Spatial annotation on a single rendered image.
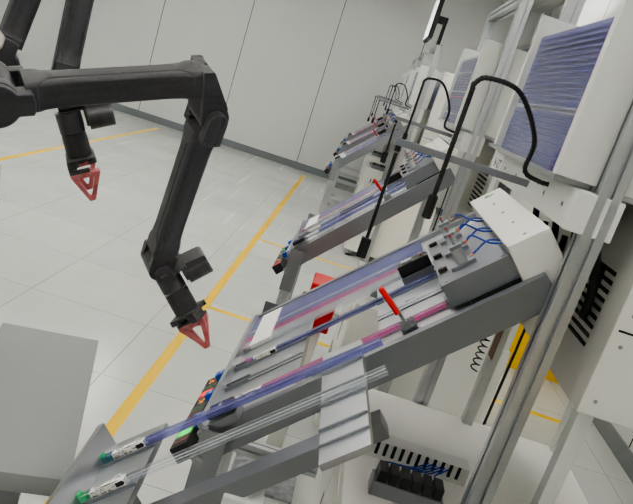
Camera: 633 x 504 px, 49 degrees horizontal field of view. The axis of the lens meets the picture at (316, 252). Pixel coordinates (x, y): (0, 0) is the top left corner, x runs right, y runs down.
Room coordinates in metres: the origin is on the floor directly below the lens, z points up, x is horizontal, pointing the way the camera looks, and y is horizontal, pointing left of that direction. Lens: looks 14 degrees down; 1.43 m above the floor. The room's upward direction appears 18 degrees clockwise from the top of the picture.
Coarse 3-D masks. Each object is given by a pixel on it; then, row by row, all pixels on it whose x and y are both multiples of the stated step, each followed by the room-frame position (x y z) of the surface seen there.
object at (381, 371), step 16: (384, 368) 0.92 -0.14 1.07; (352, 384) 0.92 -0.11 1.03; (304, 400) 0.92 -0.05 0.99; (320, 400) 0.92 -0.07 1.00; (272, 416) 0.91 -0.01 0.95; (288, 416) 0.92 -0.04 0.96; (224, 432) 0.92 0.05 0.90; (240, 432) 0.91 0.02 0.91; (192, 448) 0.91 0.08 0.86; (208, 448) 0.91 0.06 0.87; (160, 464) 0.91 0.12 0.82; (128, 480) 0.91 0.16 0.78; (80, 496) 0.90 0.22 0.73
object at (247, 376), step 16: (288, 336) 1.58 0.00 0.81; (256, 352) 1.58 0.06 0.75; (288, 352) 1.46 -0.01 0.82; (304, 352) 1.42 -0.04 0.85; (240, 368) 1.50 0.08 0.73; (256, 368) 1.45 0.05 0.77; (272, 368) 1.40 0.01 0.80; (288, 368) 1.35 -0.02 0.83; (240, 384) 1.39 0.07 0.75; (256, 384) 1.35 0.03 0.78; (256, 400) 1.25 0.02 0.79
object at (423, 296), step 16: (432, 240) 1.84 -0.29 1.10; (416, 288) 1.49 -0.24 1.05; (432, 288) 1.44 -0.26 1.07; (384, 304) 1.48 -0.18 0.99; (400, 304) 1.43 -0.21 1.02; (416, 304) 1.38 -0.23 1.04; (432, 304) 1.34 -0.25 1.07; (464, 304) 1.26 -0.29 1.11; (384, 320) 1.38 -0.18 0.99; (400, 320) 1.33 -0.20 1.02; (432, 320) 1.25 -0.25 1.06; (384, 336) 1.28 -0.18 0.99; (400, 336) 1.25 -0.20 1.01
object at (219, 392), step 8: (256, 320) 1.84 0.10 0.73; (248, 328) 1.75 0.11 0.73; (248, 336) 1.71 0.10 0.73; (240, 344) 1.63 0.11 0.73; (240, 352) 1.60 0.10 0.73; (232, 360) 1.52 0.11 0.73; (240, 360) 1.57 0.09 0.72; (232, 368) 1.49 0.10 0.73; (224, 376) 1.43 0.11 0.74; (232, 376) 1.47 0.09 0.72; (224, 384) 1.40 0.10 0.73; (216, 392) 1.35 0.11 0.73; (224, 392) 1.38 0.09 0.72; (216, 400) 1.32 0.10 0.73; (208, 408) 1.27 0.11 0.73; (200, 424) 1.21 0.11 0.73
